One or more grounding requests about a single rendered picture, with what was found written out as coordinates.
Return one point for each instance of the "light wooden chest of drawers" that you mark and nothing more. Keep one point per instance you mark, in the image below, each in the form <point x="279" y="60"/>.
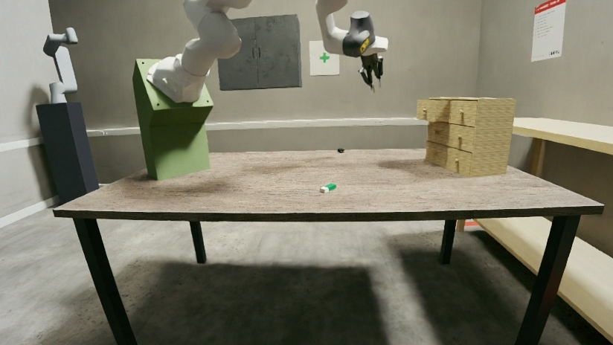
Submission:
<point x="493" y="132"/>

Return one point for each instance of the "white and green eraser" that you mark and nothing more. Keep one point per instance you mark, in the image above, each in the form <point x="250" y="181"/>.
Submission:
<point x="327" y="188"/>

